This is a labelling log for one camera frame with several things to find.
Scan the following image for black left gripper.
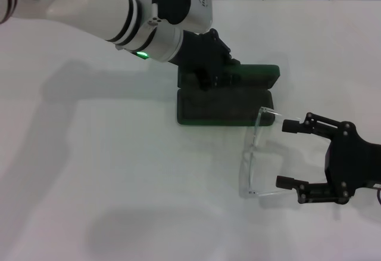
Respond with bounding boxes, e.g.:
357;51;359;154
168;28;242;91

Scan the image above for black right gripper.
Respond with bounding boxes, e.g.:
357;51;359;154
275;112;381;207

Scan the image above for green glasses case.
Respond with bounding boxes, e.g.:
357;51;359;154
176;63;281;128

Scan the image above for clear white glasses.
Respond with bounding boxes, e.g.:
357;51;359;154
239;105;298;200

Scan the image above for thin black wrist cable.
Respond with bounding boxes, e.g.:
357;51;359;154
372;183;381;206

